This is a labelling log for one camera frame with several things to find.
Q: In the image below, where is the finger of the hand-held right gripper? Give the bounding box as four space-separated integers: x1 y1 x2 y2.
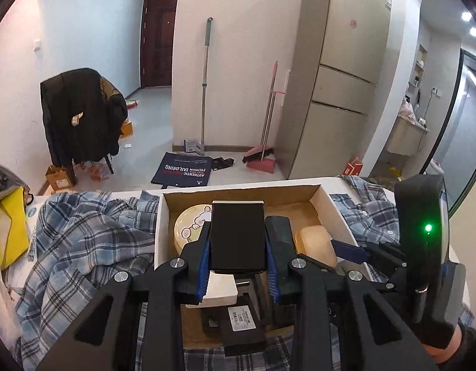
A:
331 240 406 269
371 263 409 293

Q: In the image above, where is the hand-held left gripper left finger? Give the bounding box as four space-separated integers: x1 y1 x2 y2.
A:
36 223 212 371

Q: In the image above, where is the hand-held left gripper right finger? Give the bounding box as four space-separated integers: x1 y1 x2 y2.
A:
264 226 440 371

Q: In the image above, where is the white charger plug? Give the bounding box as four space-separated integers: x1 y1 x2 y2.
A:
185 270 239 309

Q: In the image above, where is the orange plastic box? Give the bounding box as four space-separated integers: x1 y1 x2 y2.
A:
294 225 338 269

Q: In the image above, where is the black remote control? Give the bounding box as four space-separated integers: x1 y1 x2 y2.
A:
265 216 299 263

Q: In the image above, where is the plain black box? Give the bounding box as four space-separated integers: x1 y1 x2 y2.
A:
210 200 267 274

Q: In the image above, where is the round cream jar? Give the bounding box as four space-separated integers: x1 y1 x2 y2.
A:
173 203 214 254

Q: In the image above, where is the black box with label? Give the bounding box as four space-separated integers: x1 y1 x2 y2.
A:
201 303 267 357

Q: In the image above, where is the person's right hand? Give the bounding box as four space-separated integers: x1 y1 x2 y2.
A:
427 317 476 365

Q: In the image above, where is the red floor box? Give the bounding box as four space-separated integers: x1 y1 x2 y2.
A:
344 158 364 179

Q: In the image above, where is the beige sink cabinet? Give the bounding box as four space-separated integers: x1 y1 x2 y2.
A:
387 115 431 156

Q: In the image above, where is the black framed glass door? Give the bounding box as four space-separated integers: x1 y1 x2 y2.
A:
427 48 476 209

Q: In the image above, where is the dark printed tote bag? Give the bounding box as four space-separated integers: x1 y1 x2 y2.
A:
151 152 214 188

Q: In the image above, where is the pink dustpan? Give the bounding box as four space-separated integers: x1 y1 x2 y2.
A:
246 156 278 174

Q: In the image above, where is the blue plaid shirt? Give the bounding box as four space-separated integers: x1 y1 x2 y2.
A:
14 174 474 371

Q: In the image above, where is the dark wooden chair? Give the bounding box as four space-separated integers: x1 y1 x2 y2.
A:
66 151 115 186

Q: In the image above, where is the brown cardboard floor box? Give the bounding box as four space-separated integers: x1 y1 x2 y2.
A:
45 165 76 191

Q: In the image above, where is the beige refrigerator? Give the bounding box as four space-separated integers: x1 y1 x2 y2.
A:
277 0 393 180

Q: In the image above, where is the white printed paper bag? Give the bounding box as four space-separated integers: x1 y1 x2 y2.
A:
25 195 43 248

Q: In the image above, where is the yellow bag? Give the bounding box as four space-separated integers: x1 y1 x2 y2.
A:
0 186 30 270

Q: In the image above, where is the black jacket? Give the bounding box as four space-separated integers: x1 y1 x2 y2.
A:
41 68 128 167

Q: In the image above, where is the grey backpack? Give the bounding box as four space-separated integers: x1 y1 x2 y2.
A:
0 163 15 202

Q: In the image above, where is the dark red entrance door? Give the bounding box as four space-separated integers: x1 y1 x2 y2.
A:
140 0 178 89

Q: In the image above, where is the recessed wall shelf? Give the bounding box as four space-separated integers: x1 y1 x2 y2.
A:
410 44 430 87

